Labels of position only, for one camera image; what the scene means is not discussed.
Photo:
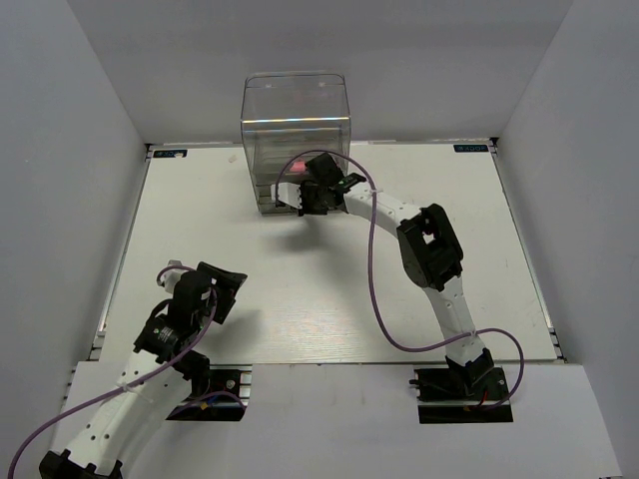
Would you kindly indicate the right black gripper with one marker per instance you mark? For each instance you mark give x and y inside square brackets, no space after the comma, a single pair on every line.
[307,209]

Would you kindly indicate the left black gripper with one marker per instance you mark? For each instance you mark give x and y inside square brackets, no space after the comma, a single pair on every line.
[227,285]

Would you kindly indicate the pink capped marker tube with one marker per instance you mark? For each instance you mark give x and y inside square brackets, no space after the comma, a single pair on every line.
[297,168]

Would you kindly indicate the clear acrylic drawer organizer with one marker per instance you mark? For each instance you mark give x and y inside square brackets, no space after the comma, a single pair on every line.
[290,116]

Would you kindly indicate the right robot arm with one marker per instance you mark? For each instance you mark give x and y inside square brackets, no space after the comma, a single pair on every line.
[430,253]

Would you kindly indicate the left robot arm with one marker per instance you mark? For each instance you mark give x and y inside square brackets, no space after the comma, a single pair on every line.
[162,371]

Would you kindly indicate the left blue table label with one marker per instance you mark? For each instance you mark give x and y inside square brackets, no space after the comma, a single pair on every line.
[169,154]

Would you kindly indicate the blue table label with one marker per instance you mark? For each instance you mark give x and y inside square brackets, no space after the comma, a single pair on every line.
[470,148]
[169,154]

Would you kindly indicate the right blue table label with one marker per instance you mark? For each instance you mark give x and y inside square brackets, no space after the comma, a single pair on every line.
[470,148]

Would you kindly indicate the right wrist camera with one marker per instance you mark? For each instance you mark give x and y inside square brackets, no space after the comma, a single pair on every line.
[287,195]

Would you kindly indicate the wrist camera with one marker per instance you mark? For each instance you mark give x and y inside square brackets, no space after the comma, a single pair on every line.
[287,195]
[169,275]

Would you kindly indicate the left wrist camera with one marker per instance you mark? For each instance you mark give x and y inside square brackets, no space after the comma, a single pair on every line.
[169,275]

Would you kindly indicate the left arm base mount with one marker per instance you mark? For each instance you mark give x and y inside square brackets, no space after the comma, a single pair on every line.
[222,395]

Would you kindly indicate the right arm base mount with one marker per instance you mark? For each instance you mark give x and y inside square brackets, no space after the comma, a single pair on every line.
[439,403]

